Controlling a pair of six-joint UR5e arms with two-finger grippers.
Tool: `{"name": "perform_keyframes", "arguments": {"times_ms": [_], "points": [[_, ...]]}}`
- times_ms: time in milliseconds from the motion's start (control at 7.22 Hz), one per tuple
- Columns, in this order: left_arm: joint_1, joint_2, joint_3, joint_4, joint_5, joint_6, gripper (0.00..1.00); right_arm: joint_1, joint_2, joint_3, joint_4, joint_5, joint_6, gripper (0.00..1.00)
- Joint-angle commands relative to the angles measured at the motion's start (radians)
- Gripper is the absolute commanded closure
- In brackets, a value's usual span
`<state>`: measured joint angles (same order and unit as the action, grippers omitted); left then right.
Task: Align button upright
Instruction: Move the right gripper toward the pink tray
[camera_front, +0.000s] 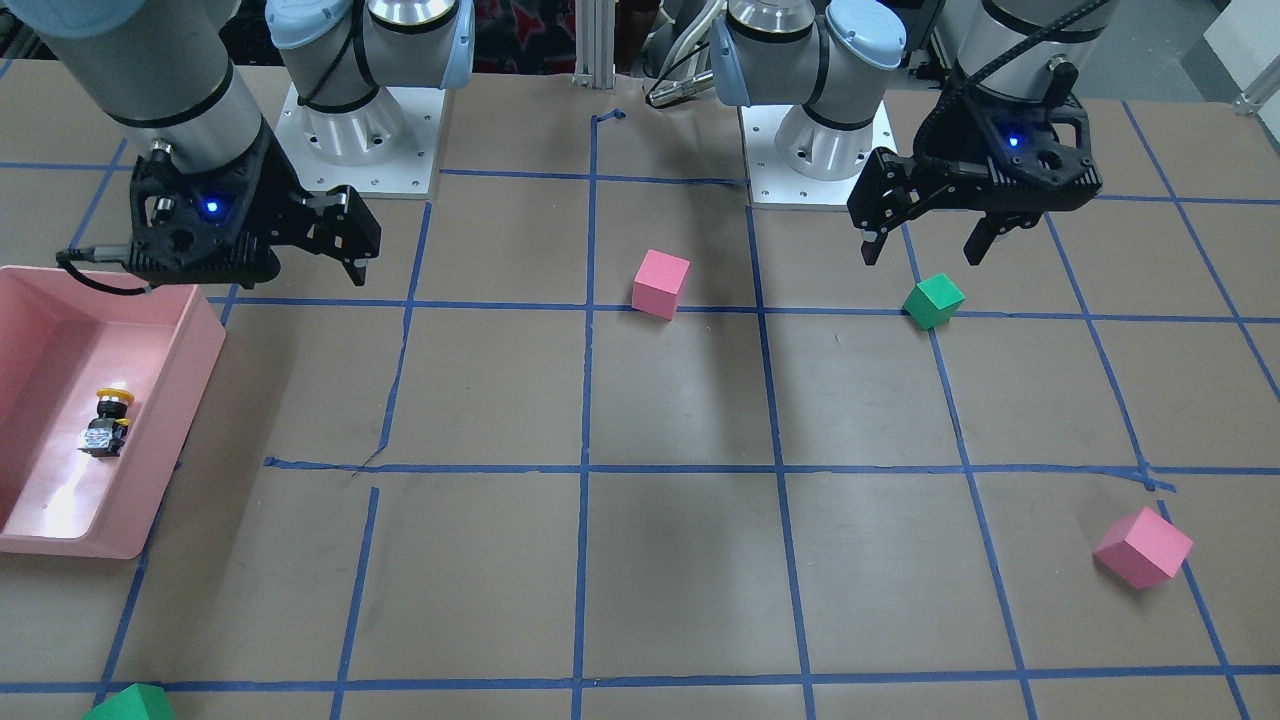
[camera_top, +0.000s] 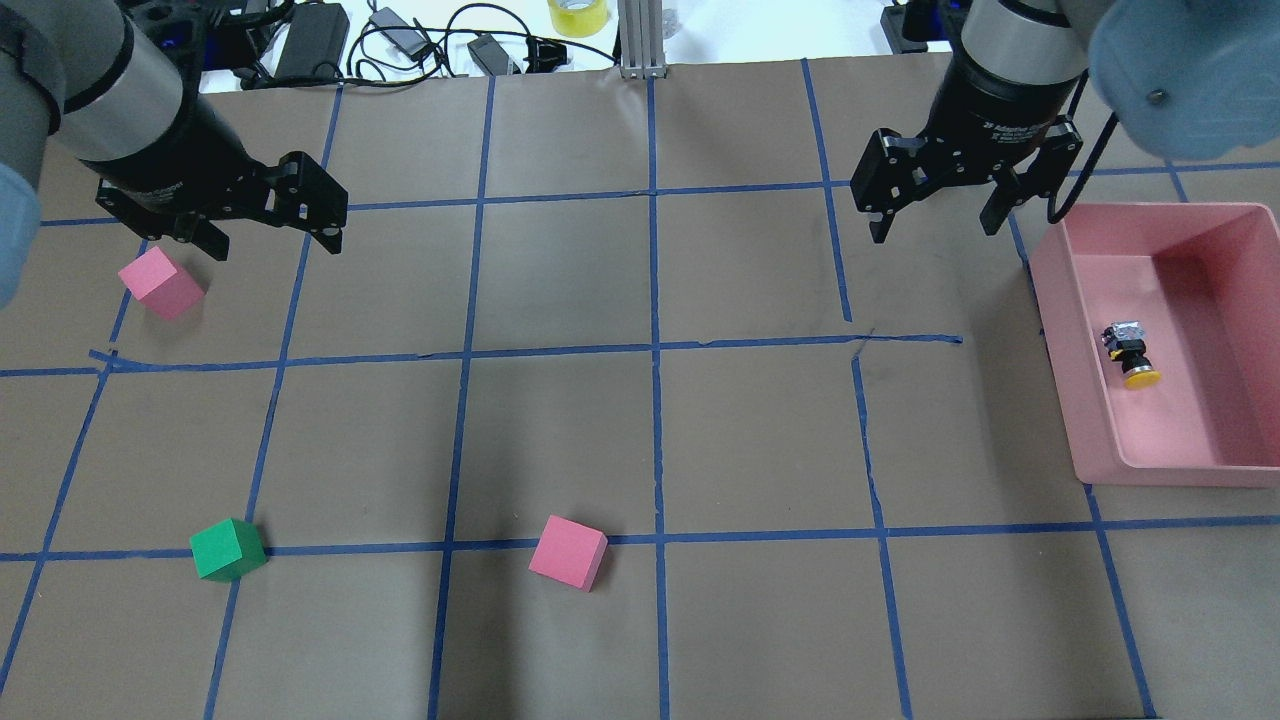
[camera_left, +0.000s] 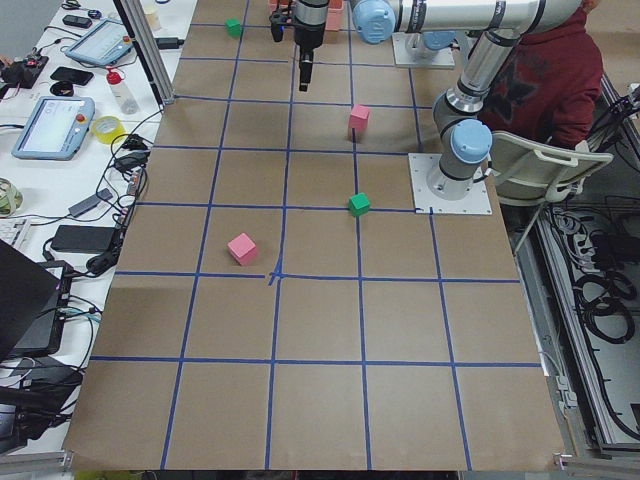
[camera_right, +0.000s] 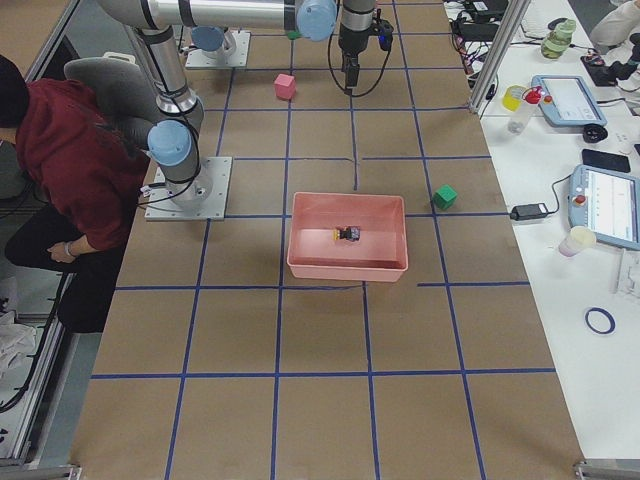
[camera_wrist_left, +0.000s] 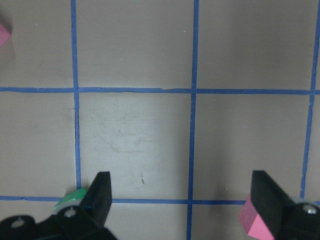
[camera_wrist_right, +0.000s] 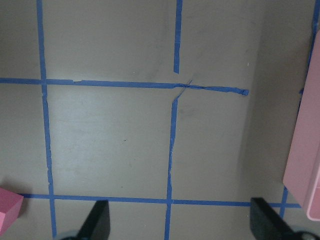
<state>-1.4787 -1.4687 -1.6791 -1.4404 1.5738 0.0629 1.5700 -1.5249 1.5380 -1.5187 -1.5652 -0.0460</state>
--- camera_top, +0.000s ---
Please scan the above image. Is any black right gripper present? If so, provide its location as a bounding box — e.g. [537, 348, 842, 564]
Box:
[850, 115, 1083, 243]

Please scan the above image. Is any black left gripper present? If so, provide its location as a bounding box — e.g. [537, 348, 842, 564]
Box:
[96, 151, 349, 263]

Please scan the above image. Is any yellow push button switch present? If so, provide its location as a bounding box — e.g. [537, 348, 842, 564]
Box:
[1100, 322, 1162, 391]

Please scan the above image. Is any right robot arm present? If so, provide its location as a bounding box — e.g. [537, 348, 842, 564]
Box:
[849, 1, 1279, 243]

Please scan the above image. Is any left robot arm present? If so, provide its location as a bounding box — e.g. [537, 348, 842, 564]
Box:
[1, 1, 349, 304]

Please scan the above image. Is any pink foam cube near left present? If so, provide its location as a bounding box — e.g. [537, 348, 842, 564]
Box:
[116, 247, 206, 322]

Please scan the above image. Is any pink foam cube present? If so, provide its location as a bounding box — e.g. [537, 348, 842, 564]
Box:
[527, 515, 608, 592]
[116, 247, 206, 322]

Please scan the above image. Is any black power adapter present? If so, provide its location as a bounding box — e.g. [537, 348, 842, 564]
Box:
[273, 3, 349, 81]

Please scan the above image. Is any pink plastic bin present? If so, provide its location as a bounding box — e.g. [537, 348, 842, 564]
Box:
[1029, 202, 1279, 488]

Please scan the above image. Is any green foam cube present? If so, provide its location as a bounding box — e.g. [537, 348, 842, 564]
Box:
[189, 518, 268, 583]

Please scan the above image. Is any yellow tape roll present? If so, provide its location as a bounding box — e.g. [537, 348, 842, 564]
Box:
[547, 0, 609, 38]

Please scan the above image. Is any pink foam cube centre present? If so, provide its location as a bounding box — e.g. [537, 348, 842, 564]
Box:
[527, 515, 608, 592]

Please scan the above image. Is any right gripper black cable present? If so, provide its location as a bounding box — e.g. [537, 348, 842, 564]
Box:
[1046, 76, 1119, 225]

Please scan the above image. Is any black cable bundle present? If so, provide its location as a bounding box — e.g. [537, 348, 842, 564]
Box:
[346, 3, 616, 86]

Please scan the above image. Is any aluminium frame post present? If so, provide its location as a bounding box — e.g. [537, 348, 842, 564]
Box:
[617, 0, 668, 79]

